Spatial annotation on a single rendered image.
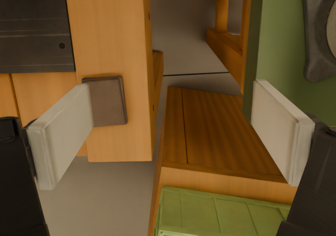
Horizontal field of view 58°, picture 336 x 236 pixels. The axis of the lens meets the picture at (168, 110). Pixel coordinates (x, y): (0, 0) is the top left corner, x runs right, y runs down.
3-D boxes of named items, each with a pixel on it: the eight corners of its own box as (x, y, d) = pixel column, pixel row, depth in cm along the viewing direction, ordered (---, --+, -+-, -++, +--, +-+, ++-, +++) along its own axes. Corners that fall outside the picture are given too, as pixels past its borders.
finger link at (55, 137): (54, 191, 13) (37, 191, 13) (94, 127, 20) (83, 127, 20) (42, 127, 12) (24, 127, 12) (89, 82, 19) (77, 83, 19)
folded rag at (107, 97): (128, 122, 62) (126, 128, 59) (89, 124, 62) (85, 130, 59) (123, 74, 58) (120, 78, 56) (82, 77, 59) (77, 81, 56)
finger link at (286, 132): (297, 122, 12) (316, 121, 12) (253, 78, 18) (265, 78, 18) (289, 188, 13) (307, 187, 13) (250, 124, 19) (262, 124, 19)
